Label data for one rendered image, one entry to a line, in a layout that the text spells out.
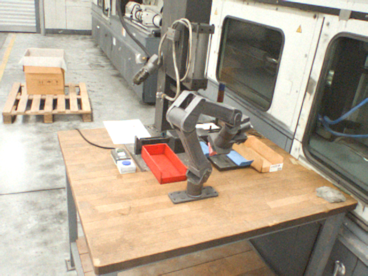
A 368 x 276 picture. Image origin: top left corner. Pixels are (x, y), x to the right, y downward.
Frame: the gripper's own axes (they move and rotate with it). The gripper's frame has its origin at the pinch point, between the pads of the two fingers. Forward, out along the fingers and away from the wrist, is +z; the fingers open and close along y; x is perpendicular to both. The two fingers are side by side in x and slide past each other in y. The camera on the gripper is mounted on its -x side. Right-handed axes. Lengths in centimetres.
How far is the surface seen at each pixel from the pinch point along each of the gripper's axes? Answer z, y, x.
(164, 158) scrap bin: 18.0, 10.0, 13.4
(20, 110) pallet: 230, 209, 64
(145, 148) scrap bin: 17.4, 16.3, 21.1
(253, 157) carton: 4.3, -1.8, -24.9
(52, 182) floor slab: 168, 81, 48
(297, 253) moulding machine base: 46, -45, -61
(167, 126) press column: 30.6, 37.3, -1.0
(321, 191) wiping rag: -9, -29, -40
